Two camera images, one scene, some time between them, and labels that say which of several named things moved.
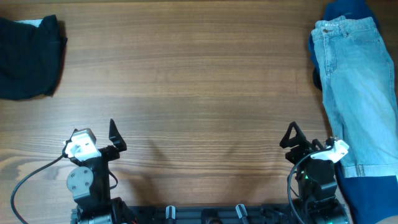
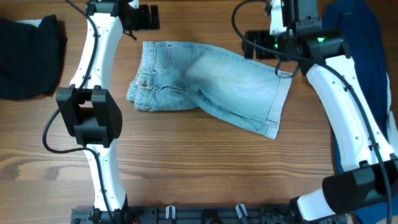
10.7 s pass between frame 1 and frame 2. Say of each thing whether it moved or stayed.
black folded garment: stayed
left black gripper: moved
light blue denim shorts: moved
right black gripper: moved
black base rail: stayed
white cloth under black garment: stayed
